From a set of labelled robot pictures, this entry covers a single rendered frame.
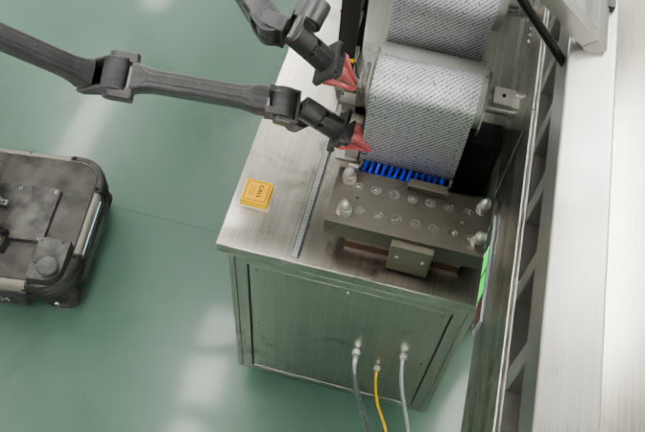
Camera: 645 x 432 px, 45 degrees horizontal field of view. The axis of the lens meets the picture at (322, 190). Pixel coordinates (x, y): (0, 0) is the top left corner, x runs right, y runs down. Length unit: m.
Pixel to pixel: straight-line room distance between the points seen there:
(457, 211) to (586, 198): 0.72
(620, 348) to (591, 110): 0.38
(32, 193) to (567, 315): 2.16
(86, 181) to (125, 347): 0.60
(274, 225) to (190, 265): 1.02
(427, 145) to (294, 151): 0.42
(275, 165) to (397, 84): 0.48
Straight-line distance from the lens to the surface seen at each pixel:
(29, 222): 2.83
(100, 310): 2.90
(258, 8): 1.71
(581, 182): 1.20
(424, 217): 1.85
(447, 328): 2.04
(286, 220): 1.96
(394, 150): 1.87
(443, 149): 1.83
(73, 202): 2.86
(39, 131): 3.39
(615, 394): 1.31
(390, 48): 1.88
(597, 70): 1.36
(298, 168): 2.05
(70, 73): 1.82
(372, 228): 1.81
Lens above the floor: 2.58
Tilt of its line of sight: 56 degrees down
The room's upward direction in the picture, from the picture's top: 6 degrees clockwise
